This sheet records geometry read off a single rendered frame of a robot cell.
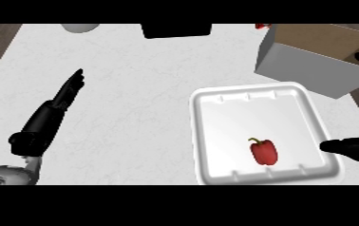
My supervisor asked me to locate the white foam tray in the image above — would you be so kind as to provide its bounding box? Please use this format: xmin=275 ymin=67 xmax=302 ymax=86
xmin=188 ymin=81 xmax=346 ymax=186

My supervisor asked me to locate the pale grey round object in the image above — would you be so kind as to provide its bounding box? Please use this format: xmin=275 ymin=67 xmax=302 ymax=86
xmin=61 ymin=24 xmax=101 ymax=34

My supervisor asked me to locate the black appliance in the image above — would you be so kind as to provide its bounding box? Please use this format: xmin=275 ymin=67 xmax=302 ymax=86
xmin=141 ymin=24 xmax=213 ymax=40

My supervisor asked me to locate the red bell pepper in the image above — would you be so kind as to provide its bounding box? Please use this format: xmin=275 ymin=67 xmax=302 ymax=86
xmin=247 ymin=137 xmax=280 ymax=166

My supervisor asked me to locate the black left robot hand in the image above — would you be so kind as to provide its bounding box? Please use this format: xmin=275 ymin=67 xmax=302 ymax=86
xmin=8 ymin=67 xmax=87 ymax=158

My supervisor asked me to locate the open cardboard box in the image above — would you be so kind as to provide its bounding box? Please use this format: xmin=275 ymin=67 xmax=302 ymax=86
xmin=254 ymin=24 xmax=359 ymax=100

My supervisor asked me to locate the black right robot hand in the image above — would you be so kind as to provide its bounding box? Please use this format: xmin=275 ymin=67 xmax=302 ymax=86
xmin=318 ymin=137 xmax=359 ymax=159

